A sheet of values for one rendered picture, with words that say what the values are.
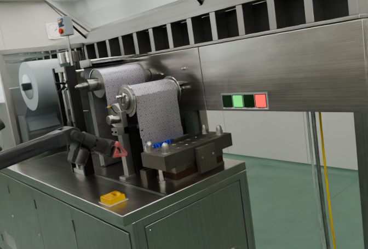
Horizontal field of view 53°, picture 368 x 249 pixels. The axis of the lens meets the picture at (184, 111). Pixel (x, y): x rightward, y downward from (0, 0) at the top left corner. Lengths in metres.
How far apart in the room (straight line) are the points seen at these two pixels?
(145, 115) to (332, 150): 2.83
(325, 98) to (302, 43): 0.21
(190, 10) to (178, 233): 0.98
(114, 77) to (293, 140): 2.90
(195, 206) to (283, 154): 3.05
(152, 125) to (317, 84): 0.72
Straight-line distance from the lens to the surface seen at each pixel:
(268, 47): 1.49
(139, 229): 1.39
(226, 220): 1.69
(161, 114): 1.70
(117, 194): 1.47
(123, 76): 1.87
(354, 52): 1.32
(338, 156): 4.17
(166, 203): 1.43
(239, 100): 1.60
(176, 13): 1.84
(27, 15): 7.45
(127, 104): 1.63
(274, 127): 4.48
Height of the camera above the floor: 1.40
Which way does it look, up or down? 8 degrees down
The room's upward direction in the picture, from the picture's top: 8 degrees counter-clockwise
